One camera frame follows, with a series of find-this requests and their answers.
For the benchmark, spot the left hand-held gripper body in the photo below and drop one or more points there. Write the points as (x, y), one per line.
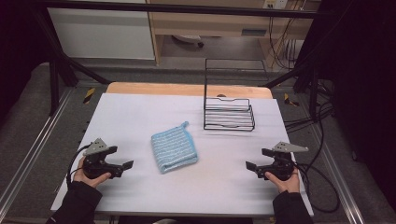
(99, 161)

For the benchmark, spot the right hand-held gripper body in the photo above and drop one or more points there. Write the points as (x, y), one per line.
(280, 163)

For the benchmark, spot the blue striped towel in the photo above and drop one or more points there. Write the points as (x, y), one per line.
(174, 148)

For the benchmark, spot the person's left hand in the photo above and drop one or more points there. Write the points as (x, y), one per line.
(88, 178)

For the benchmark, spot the person's right hand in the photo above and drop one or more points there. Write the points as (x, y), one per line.
(285, 182)

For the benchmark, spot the white table mat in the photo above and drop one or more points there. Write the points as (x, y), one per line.
(186, 174)

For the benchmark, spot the yellow black striped tape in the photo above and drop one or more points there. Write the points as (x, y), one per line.
(290, 100)
(89, 95)

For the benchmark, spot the white cabinet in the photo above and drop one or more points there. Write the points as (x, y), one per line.
(102, 31)

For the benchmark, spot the wooden desk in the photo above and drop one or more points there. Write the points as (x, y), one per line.
(218, 23)

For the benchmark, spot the black metal frame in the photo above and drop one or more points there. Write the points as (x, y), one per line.
(59, 62)

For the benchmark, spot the white wall socket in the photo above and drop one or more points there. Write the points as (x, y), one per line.
(275, 4)

